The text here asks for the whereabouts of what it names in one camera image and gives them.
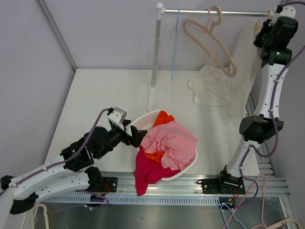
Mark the white and silver clothes rack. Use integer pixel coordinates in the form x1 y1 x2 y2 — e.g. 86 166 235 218
147 2 267 112

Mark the beige wooden hanger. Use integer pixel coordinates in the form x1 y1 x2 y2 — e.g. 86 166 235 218
267 8 275 19
182 5 237 77

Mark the orange t shirt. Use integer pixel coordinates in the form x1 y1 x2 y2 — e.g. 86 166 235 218
141 111 175 163

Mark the magenta t shirt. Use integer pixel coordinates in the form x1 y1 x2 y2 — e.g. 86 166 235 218
133 150 180 196

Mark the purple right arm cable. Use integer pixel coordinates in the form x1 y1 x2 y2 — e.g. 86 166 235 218
238 1 305 172

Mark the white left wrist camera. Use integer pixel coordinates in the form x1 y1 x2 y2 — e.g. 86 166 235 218
107 107 127 131

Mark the pink wire hanger on floor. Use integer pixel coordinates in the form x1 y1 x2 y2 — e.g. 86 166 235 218
220 174 268 229

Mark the cream white t shirt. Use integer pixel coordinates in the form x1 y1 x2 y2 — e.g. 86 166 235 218
188 21 262 118

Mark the aluminium mounting rail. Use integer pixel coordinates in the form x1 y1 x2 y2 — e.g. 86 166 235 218
101 172 290 197

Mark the blue wire hanger on floor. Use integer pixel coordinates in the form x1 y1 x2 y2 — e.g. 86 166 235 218
220 203 246 229

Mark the beige hanger at lower right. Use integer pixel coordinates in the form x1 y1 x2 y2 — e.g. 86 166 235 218
267 218 304 229

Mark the pink wire hanger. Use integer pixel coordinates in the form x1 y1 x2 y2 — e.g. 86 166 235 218
190 8 220 81
220 174 268 229

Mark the beige hanger at lower left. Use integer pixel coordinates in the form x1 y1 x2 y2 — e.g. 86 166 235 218
30 203 51 229

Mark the slotted grey cable duct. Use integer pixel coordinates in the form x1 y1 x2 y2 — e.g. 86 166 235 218
43 194 221 206

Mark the white perforated plastic basket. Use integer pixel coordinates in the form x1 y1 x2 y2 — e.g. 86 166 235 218
128 110 198 181

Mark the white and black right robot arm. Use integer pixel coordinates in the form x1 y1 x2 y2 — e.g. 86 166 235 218
217 16 298 194

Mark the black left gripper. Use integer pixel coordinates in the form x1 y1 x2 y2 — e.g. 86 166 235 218
96 119 146 159

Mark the pink t shirt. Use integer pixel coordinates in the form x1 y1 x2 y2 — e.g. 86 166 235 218
141 121 198 171

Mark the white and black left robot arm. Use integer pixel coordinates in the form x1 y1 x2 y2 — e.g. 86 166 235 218
0 125 147 215

